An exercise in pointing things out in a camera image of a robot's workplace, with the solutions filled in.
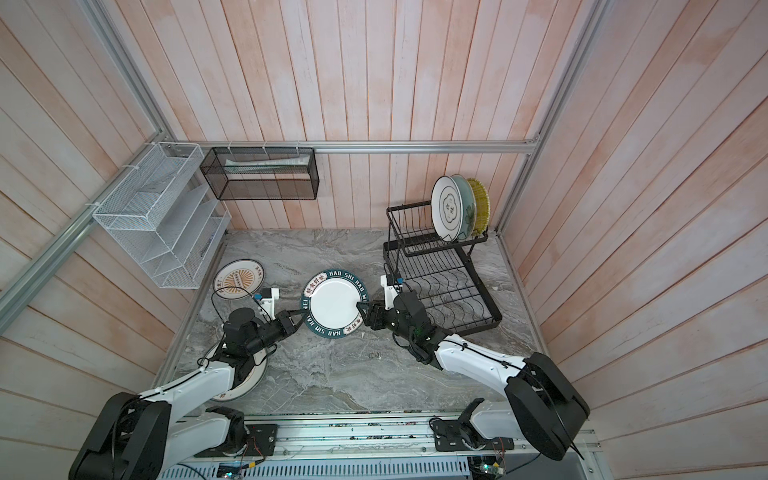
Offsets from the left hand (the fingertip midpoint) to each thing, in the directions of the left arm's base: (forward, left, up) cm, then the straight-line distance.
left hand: (311, 317), depth 83 cm
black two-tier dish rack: (+23, -42, -10) cm, 49 cm away
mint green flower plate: (+24, -45, +20) cm, 55 cm away
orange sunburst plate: (+21, +31, -11) cm, 39 cm away
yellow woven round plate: (+23, -48, +21) cm, 57 cm away
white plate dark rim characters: (+28, -40, +16) cm, 51 cm away
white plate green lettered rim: (+5, -5, +1) cm, 8 cm away
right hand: (+2, -15, +3) cm, 16 cm away
